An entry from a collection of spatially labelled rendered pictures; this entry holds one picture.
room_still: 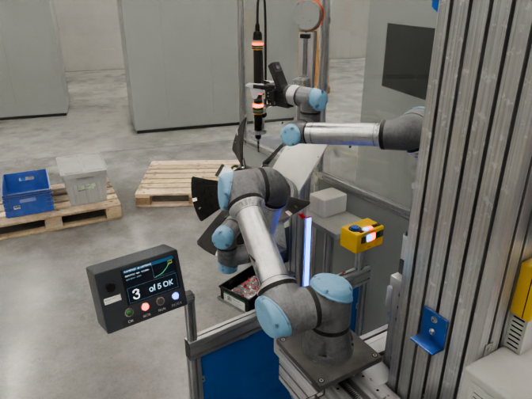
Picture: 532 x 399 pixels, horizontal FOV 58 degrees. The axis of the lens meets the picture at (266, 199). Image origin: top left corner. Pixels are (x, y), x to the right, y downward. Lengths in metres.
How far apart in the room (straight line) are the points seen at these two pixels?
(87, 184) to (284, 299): 3.63
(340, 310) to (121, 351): 2.02
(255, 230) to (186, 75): 6.16
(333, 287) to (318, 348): 0.19
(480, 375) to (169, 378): 2.03
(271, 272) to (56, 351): 2.15
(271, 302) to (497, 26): 0.80
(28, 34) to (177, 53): 2.61
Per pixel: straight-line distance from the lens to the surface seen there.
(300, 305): 1.29
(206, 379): 1.96
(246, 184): 1.45
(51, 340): 3.39
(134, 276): 1.51
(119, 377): 3.00
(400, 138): 1.56
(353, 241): 2.05
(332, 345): 1.40
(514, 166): 1.04
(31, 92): 9.01
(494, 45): 1.04
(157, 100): 7.45
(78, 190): 4.75
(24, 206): 4.77
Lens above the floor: 2.00
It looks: 24 degrees down
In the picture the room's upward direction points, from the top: straight up
